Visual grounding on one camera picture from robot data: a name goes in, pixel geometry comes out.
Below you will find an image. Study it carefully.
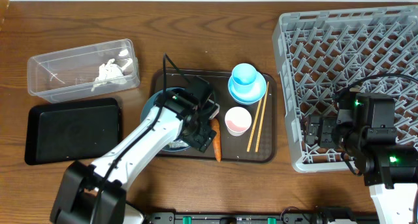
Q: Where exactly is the pink plastic cup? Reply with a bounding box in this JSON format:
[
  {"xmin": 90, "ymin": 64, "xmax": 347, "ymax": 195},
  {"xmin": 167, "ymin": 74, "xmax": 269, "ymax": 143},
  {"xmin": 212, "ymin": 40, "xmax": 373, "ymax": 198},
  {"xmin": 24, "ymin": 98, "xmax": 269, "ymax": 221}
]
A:
[{"xmin": 225, "ymin": 106, "xmax": 252, "ymax": 136}]

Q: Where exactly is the light blue cup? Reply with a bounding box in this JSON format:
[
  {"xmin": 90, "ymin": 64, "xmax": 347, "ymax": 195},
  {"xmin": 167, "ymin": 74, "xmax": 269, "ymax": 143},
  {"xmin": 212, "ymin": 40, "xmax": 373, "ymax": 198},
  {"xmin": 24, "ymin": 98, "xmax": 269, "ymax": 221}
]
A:
[{"xmin": 231, "ymin": 63, "xmax": 257, "ymax": 93}]

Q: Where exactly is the light blue bowl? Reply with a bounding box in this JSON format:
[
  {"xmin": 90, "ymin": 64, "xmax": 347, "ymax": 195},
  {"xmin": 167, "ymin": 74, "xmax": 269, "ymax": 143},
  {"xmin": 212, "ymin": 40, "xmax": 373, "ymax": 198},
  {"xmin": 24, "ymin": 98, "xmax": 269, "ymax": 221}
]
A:
[{"xmin": 227, "ymin": 72, "xmax": 267, "ymax": 105}]

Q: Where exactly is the wooden chopstick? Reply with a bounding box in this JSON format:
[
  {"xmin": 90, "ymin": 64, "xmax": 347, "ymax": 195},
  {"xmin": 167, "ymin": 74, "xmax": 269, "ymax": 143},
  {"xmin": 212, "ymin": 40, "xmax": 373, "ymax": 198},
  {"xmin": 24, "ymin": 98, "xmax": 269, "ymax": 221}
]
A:
[
  {"xmin": 255, "ymin": 82, "xmax": 270, "ymax": 153},
  {"xmin": 246, "ymin": 99, "xmax": 262, "ymax": 152}
]

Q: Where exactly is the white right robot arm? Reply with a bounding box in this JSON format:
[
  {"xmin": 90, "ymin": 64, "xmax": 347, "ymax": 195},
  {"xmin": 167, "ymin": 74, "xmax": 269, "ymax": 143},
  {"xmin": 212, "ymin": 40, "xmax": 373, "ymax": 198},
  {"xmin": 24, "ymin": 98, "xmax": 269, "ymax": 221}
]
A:
[{"xmin": 304, "ymin": 92, "xmax": 417, "ymax": 223}]

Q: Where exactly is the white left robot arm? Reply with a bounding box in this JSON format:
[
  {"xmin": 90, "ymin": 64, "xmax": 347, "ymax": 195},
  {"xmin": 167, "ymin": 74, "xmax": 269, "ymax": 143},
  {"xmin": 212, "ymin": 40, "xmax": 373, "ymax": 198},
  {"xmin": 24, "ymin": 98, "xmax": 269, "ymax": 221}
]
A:
[{"xmin": 50, "ymin": 76, "xmax": 219, "ymax": 223}]

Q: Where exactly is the grey dishwasher rack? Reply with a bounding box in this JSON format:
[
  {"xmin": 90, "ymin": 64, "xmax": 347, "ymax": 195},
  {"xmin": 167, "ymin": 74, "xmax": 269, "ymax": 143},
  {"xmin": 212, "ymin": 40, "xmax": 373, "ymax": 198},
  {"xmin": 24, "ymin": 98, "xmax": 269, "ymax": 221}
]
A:
[{"xmin": 272, "ymin": 5, "xmax": 417, "ymax": 173}]

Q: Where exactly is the dark blue plate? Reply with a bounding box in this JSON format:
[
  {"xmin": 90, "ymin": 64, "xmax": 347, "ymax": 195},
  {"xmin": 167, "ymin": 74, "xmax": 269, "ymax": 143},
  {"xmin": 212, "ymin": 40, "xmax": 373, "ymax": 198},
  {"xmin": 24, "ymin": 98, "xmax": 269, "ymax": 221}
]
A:
[{"xmin": 140, "ymin": 90, "xmax": 189, "ymax": 152}]

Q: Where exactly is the orange carrot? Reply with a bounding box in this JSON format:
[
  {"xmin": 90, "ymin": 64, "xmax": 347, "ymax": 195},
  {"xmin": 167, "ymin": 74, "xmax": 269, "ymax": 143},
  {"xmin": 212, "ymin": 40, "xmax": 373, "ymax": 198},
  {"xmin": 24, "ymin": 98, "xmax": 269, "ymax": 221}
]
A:
[{"xmin": 210, "ymin": 118, "xmax": 222, "ymax": 162}]

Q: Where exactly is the dark brown serving tray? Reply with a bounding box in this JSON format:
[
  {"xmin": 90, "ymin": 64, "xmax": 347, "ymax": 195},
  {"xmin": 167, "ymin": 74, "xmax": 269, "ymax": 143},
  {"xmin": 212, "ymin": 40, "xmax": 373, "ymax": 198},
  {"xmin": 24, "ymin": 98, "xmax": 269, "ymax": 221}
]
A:
[{"xmin": 150, "ymin": 69, "xmax": 277, "ymax": 163}]

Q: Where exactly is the clear plastic bin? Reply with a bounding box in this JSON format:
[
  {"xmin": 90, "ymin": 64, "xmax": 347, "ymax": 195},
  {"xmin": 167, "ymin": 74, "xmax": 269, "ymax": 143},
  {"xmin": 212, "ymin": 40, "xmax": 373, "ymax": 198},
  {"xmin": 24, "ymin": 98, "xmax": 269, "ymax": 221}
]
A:
[{"xmin": 27, "ymin": 39, "xmax": 140, "ymax": 103}]

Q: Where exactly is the black plastic tray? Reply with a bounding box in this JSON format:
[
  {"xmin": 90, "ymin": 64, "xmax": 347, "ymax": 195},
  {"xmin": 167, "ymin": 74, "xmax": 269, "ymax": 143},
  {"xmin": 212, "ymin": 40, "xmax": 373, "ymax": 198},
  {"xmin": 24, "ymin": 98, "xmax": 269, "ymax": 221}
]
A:
[{"xmin": 24, "ymin": 98, "xmax": 121, "ymax": 165}]

